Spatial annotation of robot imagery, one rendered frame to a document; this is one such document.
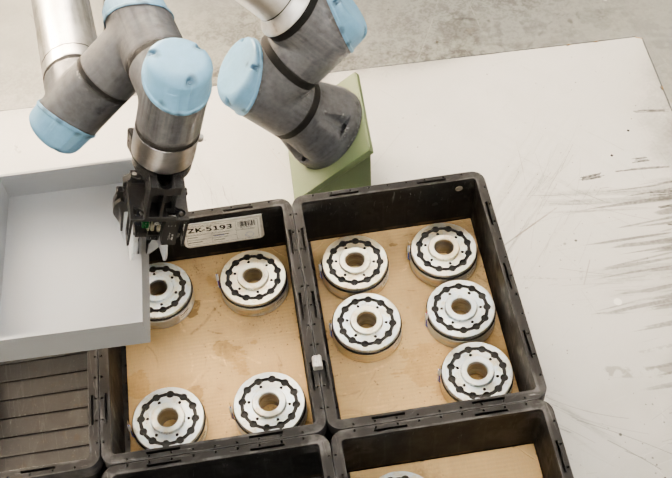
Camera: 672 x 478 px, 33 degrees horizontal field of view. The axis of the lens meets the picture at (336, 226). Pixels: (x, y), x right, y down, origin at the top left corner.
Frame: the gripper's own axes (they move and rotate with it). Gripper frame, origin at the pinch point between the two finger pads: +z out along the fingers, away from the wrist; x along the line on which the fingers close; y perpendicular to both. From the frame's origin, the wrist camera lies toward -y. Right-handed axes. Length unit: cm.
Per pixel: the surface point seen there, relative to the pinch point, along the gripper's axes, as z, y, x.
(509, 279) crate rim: 1, 6, 52
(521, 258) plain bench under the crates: 20, -12, 67
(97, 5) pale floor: 110, -173, 13
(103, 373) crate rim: 17.3, 9.6, -4.2
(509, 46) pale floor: 77, -129, 123
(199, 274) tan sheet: 22.9, -11.1, 12.3
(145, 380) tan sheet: 25.7, 6.1, 2.8
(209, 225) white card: 14.6, -14.3, 12.9
